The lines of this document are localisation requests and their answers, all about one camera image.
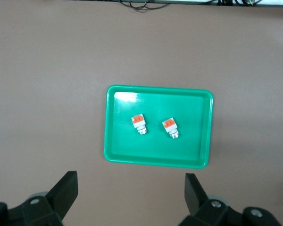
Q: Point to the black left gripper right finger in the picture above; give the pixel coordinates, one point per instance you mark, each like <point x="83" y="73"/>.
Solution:
<point x="194" y="197"/>

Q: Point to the brown table mat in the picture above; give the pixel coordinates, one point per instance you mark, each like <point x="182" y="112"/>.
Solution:
<point x="49" y="94"/>

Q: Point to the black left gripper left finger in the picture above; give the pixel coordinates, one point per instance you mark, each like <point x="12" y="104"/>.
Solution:
<point x="59" y="195"/>

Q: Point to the green plastic tray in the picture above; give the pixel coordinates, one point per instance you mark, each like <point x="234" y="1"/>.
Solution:
<point x="155" y="150"/>

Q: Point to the green button white orange block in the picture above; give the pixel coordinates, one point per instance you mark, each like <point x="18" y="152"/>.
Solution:
<point x="138" y="121"/>
<point x="169" y="124"/>

